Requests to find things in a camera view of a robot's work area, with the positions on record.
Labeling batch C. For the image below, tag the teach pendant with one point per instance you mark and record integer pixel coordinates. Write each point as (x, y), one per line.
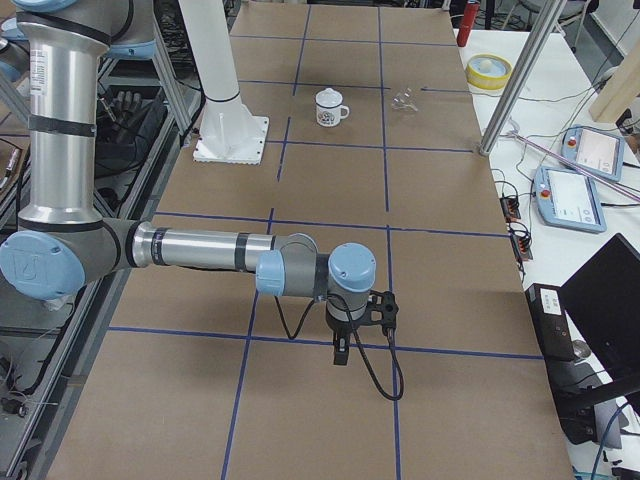
(567, 199)
(600, 152)

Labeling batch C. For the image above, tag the clear plastic funnel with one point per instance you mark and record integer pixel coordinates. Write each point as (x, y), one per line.
(403, 101)

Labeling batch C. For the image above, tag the brown cardboard mat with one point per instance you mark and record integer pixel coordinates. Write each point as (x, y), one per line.
(200, 378)

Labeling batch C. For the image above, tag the white enamel cup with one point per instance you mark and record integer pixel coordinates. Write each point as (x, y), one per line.
(331, 116)

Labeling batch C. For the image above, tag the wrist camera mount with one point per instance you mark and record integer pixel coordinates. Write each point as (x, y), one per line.
(381, 310)

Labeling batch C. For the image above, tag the black computer box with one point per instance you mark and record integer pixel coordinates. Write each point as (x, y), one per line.
(550, 322)

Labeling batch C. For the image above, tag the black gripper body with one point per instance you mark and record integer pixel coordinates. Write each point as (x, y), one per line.
(341, 329)

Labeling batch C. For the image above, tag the red bottle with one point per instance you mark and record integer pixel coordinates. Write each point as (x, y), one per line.
(466, 25)

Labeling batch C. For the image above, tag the far teach pendant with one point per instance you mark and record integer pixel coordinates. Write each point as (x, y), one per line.
(600, 152)

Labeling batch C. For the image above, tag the black laptop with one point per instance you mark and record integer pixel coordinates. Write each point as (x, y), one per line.
(602, 300)

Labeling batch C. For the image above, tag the yellow tape roll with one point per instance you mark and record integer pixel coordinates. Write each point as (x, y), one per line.
(488, 72)

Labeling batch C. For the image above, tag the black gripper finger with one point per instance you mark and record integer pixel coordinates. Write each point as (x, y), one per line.
(341, 351)

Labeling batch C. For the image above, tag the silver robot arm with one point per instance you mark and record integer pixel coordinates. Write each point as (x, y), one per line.
(63, 243)

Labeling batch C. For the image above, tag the aluminium frame post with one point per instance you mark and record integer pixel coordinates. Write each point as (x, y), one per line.
(527, 59)

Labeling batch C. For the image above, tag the near teach pendant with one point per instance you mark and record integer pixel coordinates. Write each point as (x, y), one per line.
(567, 199)

